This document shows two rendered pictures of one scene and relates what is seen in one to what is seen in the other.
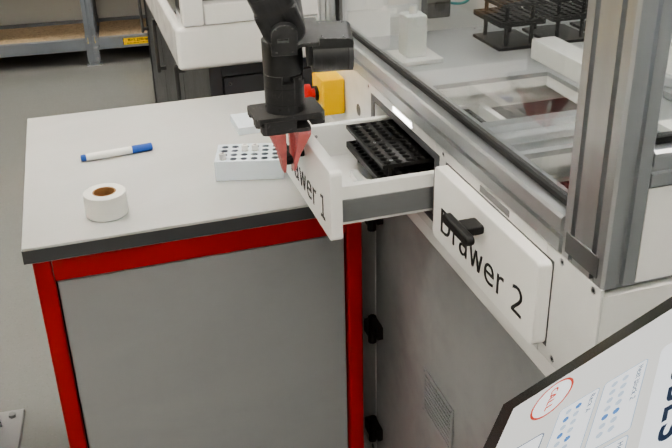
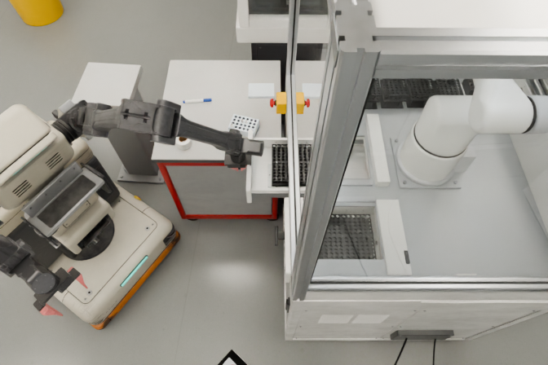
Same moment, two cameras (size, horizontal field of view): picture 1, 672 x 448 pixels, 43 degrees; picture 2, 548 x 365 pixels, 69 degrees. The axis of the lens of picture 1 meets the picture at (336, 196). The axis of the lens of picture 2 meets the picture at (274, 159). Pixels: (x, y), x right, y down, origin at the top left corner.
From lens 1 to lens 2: 1.00 m
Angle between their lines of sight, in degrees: 34
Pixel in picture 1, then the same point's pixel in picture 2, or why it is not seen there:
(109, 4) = not seen: outside the picture
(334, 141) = (268, 143)
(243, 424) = (232, 201)
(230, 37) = (260, 32)
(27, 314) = not seen: hidden behind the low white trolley
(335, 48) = (254, 151)
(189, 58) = (241, 38)
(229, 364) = (227, 189)
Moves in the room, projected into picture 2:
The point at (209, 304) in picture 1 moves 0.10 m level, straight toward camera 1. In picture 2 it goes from (219, 175) to (215, 194)
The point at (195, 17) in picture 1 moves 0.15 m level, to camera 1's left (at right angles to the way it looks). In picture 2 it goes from (245, 24) to (217, 18)
